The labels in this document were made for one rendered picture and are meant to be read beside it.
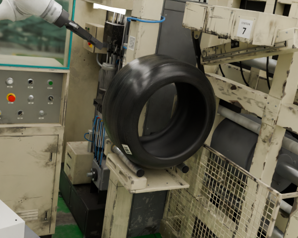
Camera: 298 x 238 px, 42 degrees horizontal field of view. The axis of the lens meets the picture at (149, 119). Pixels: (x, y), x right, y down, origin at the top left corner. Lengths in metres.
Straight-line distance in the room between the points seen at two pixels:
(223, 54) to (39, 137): 1.24
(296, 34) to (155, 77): 0.66
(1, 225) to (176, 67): 1.07
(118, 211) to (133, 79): 1.01
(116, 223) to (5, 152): 0.83
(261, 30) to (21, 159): 1.63
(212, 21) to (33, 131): 1.28
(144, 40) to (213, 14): 0.42
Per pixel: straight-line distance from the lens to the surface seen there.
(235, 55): 2.10
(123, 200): 2.54
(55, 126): 2.55
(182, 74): 1.93
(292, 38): 1.85
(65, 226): 3.17
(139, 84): 1.86
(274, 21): 1.89
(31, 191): 2.71
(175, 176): 2.29
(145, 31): 2.21
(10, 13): 1.80
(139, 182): 2.04
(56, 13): 1.69
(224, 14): 2.00
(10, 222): 1.84
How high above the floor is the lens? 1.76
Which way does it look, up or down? 17 degrees down
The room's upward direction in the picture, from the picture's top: 9 degrees clockwise
